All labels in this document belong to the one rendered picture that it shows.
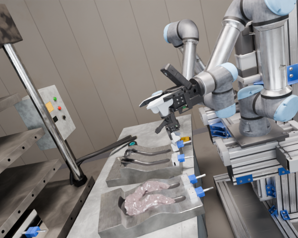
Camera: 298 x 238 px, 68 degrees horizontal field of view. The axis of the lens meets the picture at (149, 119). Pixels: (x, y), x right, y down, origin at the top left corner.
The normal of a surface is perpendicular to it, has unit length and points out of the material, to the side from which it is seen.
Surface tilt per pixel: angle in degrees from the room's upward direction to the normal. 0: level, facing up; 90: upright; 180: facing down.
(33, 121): 90
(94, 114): 90
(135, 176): 90
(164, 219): 90
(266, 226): 0
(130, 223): 0
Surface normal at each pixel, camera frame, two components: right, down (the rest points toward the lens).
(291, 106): 0.44, 0.37
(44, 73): -0.01, 0.40
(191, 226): -0.29, -0.88
